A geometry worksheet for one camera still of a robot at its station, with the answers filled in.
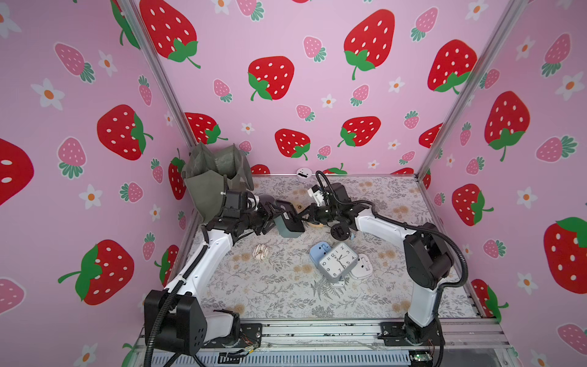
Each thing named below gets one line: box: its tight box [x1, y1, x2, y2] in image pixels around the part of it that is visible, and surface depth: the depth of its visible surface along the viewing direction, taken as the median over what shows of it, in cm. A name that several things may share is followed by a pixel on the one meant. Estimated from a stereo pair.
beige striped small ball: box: [252, 243, 270, 261], surface depth 92 cm
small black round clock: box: [330, 224, 351, 241], surface depth 95 cm
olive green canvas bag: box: [181, 142, 254, 225], surface depth 99 cm
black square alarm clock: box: [273, 199, 305, 239], surface depth 83 cm
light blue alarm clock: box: [309, 241, 331, 268], surface depth 92 cm
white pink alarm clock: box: [349, 253, 373, 280], surface depth 87 cm
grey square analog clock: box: [317, 242, 359, 284], surface depth 86 cm
